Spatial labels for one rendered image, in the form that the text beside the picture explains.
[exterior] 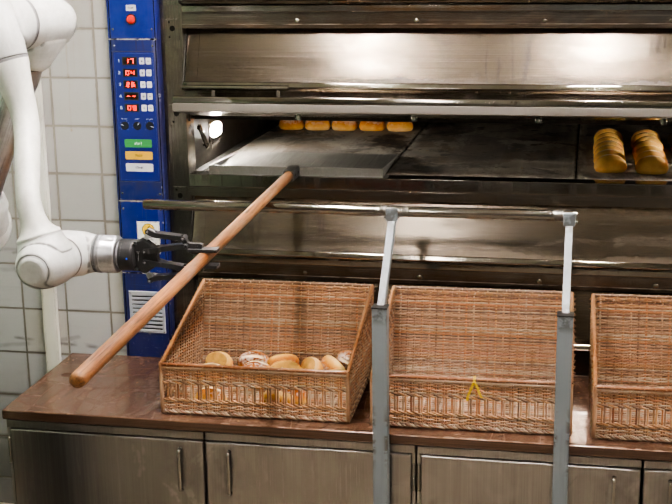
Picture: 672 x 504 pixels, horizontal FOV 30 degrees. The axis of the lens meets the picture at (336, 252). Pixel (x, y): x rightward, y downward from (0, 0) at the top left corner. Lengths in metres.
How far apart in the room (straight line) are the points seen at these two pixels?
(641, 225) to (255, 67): 1.25
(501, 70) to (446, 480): 1.19
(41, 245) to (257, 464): 1.06
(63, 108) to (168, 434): 1.12
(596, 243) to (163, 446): 1.40
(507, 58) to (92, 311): 1.57
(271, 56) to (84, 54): 0.60
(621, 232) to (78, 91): 1.73
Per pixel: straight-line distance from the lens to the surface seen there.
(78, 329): 4.23
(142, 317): 2.50
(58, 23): 3.15
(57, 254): 2.84
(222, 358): 3.89
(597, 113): 3.59
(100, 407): 3.73
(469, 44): 3.75
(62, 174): 4.12
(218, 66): 3.88
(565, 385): 3.31
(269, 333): 3.93
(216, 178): 3.94
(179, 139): 3.96
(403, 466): 3.49
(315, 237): 3.89
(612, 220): 3.82
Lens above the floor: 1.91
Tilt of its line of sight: 14 degrees down
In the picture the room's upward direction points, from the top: 1 degrees counter-clockwise
